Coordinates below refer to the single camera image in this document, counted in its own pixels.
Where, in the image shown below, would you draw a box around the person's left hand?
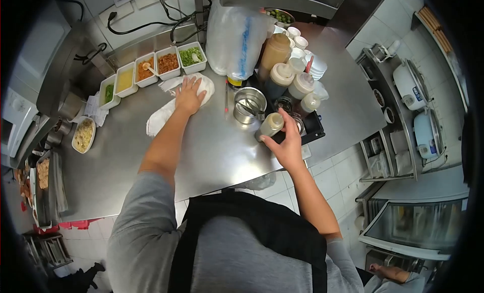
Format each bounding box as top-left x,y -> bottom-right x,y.
175,76 -> 207,116

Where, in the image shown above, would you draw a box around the person's right hand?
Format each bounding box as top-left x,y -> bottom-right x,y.
260,108 -> 306,173

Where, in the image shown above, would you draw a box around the person's right thumb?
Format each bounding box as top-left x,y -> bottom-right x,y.
260,135 -> 282,153

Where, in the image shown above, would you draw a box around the person's right index finger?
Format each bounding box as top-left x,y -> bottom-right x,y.
278,108 -> 300,137

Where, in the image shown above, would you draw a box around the person's left fingers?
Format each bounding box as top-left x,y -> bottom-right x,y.
175,76 -> 203,99

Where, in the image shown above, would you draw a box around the small pale sauce squeeze bottle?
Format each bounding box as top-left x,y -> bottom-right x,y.
254,112 -> 285,143

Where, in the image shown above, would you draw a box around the white cloth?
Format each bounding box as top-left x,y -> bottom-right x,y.
146,73 -> 215,138

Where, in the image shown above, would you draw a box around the glass jar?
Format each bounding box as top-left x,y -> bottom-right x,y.
274,96 -> 294,114

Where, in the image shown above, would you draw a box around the white tub of chopped greens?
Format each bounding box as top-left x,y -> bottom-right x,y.
176,41 -> 208,75

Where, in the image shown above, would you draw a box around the black tray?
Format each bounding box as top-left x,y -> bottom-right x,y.
250,66 -> 326,146

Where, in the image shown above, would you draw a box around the small white-capped squeeze bottle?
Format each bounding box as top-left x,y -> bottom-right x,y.
301,92 -> 321,114

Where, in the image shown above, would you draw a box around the white tub of red-brown topping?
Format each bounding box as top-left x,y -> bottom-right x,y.
155,46 -> 182,81

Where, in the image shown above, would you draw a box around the white-capped brown squeeze bottle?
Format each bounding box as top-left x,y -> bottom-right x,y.
287,72 -> 315,105

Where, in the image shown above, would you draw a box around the dark sauce squeeze bottle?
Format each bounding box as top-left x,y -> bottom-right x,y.
264,62 -> 295,102

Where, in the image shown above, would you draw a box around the steel cup with tongs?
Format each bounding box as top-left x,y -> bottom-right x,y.
232,87 -> 268,125

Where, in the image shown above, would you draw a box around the white tub of orange sauce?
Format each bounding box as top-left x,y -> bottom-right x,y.
134,52 -> 159,88

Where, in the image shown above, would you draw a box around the clear plastic bag bundle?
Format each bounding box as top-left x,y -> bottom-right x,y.
205,0 -> 277,82

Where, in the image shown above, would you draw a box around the stack of white bowls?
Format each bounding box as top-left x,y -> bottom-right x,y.
302,50 -> 328,81

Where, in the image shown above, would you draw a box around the white tub of yellow sauce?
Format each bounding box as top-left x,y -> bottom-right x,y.
114,61 -> 139,99

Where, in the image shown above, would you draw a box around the large brown sauce squeeze bottle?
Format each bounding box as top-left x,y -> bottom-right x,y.
258,32 -> 292,82

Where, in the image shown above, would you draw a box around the white tub of green sauce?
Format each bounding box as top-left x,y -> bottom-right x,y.
98,73 -> 122,111

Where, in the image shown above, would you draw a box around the group of small white cups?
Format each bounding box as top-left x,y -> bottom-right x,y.
273,25 -> 309,52

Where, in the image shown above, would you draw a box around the paper slips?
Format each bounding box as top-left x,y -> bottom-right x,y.
82,93 -> 111,128

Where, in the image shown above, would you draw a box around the steel bowl of limes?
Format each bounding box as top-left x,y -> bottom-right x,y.
264,8 -> 296,28

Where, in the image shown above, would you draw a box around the metal shelf rack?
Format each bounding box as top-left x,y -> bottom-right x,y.
355,39 -> 447,183

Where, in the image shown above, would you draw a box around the person's body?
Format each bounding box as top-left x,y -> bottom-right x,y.
107,171 -> 366,293

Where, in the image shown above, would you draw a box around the white bowl of pale food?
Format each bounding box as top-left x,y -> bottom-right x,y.
71,116 -> 97,154

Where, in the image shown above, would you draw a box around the white rice cooker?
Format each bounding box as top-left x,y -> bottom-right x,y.
392,58 -> 432,112

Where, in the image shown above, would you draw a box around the pale blue rice cooker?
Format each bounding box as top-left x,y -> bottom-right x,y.
412,107 -> 447,160

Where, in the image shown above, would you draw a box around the glass display cabinet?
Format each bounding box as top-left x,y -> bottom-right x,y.
358,189 -> 470,262

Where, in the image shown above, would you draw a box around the white microwave oven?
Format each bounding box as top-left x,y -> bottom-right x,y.
0,87 -> 40,159

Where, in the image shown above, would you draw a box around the metal tray of fried food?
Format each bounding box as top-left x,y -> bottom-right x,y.
33,149 -> 69,230

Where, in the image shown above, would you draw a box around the black power cable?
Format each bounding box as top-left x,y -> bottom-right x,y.
107,0 -> 213,45

